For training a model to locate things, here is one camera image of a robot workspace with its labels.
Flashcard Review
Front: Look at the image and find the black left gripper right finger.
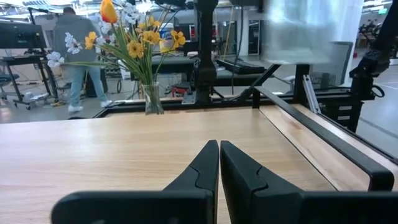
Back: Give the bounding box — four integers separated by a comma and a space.
220, 140, 398, 224

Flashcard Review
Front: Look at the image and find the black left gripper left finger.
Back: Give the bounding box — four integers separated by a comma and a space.
51, 139, 220, 224

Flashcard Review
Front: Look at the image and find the slim clear glass vase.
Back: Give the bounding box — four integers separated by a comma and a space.
141, 82, 165, 116

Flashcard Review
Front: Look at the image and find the yellow artificial flower spray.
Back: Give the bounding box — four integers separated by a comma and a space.
83, 30, 147, 88
126, 15, 187, 88

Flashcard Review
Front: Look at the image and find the ribbed glass vase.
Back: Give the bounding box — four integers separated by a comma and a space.
262, 0, 333, 65

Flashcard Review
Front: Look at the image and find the white artificial flower spray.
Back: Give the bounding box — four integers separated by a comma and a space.
45, 0, 150, 88

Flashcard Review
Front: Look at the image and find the red toolbox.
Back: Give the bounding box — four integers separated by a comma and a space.
171, 86, 187, 98

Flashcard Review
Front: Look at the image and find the aluminium extrusion bar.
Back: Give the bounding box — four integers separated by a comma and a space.
303, 74, 322, 114

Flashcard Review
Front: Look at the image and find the black drawer cabinet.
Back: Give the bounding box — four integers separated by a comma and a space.
317, 93, 364, 133

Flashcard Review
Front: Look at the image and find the black work table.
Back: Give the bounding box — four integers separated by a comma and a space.
150, 55, 282, 88

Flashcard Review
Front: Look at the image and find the white blue plastic jug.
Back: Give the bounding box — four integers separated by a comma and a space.
159, 22, 175, 54

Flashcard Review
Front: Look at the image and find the person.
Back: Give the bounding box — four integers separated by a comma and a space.
52, 6, 113, 113

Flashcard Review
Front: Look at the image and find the black rolling desk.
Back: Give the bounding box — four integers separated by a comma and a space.
0, 46, 62, 110

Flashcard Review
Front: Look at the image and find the black computer monitor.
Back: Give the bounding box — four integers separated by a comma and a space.
0, 21, 47, 50

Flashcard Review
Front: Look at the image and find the black table rim rail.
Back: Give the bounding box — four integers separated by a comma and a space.
93, 86, 398, 192

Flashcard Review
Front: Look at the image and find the black rig frame post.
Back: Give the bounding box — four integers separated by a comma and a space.
294, 63, 312, 105

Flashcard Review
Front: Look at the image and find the black hanging cable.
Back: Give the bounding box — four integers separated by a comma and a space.
230, 4, 244, 96

